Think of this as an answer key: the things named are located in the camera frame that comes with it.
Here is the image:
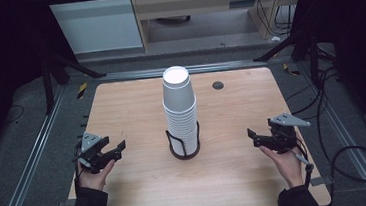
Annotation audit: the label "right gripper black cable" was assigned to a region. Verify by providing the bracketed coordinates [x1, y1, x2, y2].
[288, 135, 317, 192]

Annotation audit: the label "silver floor rail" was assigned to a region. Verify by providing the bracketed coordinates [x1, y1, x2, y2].
[0, 84, 78, 206]
[296, 56, 366, 206]

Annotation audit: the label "white cabinet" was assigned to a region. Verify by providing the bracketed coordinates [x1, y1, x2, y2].
[49, 0, 144, 57]

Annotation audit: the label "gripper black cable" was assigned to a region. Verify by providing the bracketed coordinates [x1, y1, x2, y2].
[70, 143, 89, 195]
[288, 135, 317, 192]

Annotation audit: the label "light wooden desk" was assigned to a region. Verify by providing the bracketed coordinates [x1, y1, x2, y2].
[131, 0, 310, 53]

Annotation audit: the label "yellow black striped tape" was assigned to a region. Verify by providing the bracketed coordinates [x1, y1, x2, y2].
[75, 81, 89, 100]
[282, 62, 302, 78]

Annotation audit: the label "person's right hand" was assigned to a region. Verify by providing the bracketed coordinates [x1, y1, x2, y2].
[258, 142, 305, 191]

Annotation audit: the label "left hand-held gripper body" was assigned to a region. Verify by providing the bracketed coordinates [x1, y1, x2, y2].
[72, 129, 115, 177]

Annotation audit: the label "black looped floor cable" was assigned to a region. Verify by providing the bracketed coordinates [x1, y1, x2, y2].
[282, 63, 366, 206]

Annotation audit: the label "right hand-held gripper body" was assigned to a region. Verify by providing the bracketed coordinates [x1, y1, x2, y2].
[267, 110, 314, 154]

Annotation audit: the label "stack of white cups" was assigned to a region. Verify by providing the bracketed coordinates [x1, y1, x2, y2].
[162, 96, 203, 159]

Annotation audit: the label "thin black floor cable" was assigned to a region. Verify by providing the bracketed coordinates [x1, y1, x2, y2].
[0, 104, 27, 127]

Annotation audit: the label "black hanging desk cables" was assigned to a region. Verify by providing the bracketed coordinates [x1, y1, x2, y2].
[255, 0, 299, 39]

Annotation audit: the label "black metal stand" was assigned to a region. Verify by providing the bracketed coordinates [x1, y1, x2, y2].
[250, 20, 325, 93]
[39, 49, 110, 116]

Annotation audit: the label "person's left hand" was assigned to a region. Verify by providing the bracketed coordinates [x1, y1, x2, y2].
[76, 158, 118, 193]

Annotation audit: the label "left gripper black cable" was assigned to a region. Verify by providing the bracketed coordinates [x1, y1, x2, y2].
[70, 143, 89, 195]

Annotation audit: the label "black round table grommet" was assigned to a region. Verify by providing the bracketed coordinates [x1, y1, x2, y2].
[211, 80, 225, 91]

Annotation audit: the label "black wire cup holder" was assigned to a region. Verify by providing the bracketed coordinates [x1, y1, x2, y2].
[164, 121, 204, 163]

